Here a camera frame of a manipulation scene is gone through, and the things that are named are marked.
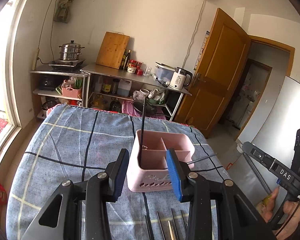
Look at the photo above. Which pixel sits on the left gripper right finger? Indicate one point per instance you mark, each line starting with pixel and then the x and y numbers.
pixel 236 216

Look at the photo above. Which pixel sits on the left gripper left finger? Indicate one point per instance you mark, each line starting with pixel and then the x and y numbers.
pixel 75 204

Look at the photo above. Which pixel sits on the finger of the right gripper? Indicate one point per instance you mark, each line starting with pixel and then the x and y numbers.
pixel 262 157

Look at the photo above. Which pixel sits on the black chopstick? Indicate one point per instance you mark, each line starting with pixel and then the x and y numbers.
pixel 176 224
pixel 149 228
pixel 142 130
pixel 257 174
pixel 184 221
pixel 160 225

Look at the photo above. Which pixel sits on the metal kitchen shelf table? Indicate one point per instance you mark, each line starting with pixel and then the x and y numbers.
pixel 137 82

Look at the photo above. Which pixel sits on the person's right hand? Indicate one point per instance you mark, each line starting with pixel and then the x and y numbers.
pixel 283 215

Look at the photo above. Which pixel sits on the white refrigerator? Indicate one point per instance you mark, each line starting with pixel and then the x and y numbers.
pixel 277 138

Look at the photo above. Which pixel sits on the blue checked tablecloth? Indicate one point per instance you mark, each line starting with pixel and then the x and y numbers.
pixel 76 143

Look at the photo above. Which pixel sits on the pink utensil holder box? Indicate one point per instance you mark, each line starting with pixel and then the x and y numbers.
pixel 147 169

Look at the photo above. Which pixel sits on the brown wooden door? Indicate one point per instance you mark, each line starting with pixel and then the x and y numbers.
pixel 217 74

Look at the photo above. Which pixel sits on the yellow cooking oil bottle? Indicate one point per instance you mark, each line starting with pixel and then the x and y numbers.
pixel 99 102

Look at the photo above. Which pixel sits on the pink storage bin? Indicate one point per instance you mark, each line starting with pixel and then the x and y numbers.
pixel 127 108

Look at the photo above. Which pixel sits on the pink plastic basket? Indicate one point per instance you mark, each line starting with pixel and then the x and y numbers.
pixel 71 90

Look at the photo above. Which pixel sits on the black frying pan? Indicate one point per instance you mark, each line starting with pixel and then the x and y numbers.
pixel 138 106

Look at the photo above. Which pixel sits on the low metal side shelf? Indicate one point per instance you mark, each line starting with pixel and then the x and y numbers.
pixel 46 85

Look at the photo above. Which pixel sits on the white electric kettle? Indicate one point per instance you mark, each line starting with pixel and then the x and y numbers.
pixel 181 78

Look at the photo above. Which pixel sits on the white plastic jug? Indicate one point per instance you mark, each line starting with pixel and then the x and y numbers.
pixel 124 88

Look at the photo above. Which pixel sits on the clear plastic food container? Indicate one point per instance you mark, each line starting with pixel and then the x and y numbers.
pixel 163 72

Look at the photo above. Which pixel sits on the induction cooker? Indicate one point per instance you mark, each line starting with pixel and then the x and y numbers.
pixel 66 65

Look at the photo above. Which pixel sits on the dark sauce bottle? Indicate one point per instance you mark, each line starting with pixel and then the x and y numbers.
pixel 127 59

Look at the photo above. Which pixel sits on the red lidded jar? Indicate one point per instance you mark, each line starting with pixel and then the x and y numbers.
pixel 131 66

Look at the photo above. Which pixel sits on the clear drinking glass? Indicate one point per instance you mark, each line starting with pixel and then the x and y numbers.
pixel 147 71

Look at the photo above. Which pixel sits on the stainless steel steamer pot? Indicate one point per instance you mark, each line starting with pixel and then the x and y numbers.
pixel 70 51

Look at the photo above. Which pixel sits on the wooden cutting board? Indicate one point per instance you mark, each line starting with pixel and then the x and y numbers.
pixel 112 50

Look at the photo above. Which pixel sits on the hanging grey green cloth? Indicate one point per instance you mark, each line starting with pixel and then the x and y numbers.
pixel 62 13

